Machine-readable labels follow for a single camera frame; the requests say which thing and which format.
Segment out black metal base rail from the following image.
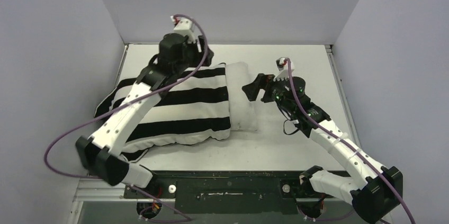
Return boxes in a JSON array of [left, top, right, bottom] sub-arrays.
[[76, 169, 388, 224]]

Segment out white pillow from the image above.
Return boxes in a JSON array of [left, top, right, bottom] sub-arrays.
[[225, 62, 258, 131]]

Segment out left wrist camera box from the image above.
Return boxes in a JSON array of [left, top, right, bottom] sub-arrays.
[[173, 18, 198, 43]]

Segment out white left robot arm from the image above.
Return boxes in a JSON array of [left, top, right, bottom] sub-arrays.
[[75, 33, 211, 198]]

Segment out black white striped pillowcase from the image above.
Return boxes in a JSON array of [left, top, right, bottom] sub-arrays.
[[94, 65, 234, 162]]

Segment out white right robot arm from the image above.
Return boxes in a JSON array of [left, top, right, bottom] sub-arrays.
[[242, 74, 403, 223]]

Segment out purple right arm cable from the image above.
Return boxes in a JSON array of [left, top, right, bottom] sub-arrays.
[[279, 58, 416, 224]]

